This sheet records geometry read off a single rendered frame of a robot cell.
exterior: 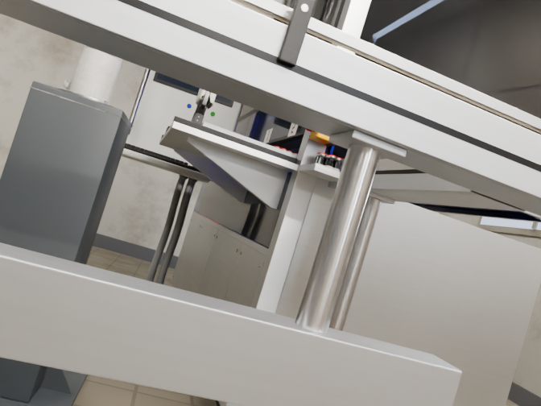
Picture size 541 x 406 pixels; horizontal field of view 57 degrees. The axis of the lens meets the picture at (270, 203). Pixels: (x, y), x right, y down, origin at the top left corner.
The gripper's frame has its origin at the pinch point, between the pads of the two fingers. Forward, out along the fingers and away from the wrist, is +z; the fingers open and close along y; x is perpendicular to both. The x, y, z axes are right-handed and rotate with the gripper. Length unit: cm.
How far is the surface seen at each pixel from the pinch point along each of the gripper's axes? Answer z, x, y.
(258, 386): 46, -12, -93
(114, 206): 53, 19, 326
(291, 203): 15.3, -34.1, -12.6
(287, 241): 26.6, -37.0, -12.6
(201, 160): 7.6, -11.0, 47.4
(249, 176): 11.3, -21.1, -2.6
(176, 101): -19, 5, 90
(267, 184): 11.4, -27.7, -2.6
